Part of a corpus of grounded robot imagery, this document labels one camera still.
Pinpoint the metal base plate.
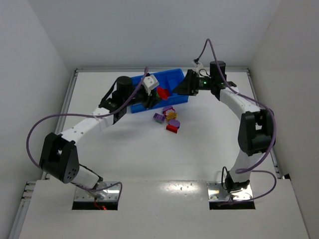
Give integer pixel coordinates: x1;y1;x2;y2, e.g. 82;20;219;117
207;181;253;203
74;181;122;203

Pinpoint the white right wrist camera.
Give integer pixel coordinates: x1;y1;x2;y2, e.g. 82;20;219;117
192;58;204;74

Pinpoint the red scalloped lego block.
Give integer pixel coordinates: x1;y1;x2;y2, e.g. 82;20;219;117
157;87;170;100

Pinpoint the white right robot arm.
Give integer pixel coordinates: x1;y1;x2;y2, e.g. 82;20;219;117
173;61;275;193

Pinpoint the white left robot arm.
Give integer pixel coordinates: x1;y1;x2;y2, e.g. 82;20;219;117
39;74;161;192

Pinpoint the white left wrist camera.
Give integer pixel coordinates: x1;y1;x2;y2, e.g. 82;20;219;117
142;75;159;95

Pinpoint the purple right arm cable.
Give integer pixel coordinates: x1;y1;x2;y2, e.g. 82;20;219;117
193;38;278;206

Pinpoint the blue divided plastic bin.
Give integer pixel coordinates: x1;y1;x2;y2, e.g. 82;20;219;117
130;69;188;113

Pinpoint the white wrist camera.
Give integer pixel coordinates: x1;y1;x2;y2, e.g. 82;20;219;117
192;58;204;74
142;75;159;95

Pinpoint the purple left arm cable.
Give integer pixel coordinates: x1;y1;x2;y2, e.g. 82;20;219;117
26;66;149;197

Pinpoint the purple rounded lego block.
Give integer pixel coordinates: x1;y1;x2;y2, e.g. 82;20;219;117
168;119;180;128

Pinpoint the purple cloud lego block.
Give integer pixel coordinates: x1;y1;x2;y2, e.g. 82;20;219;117
162;106;175;116

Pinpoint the red lego brick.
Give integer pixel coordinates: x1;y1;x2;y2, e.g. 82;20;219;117
166;124;178;133

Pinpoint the purple lego brick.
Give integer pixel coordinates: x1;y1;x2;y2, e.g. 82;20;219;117
153;113;165;123

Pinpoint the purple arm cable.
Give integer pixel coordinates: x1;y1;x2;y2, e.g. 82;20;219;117
26;66;149;197
193;38;278;206

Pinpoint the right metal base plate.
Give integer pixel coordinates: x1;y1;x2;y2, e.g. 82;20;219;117
207;181;253;203

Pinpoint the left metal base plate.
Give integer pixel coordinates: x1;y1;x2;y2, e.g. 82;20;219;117
74;181;122;203

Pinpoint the yellow striped lego block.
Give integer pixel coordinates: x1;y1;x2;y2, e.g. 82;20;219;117
165;112;177;122

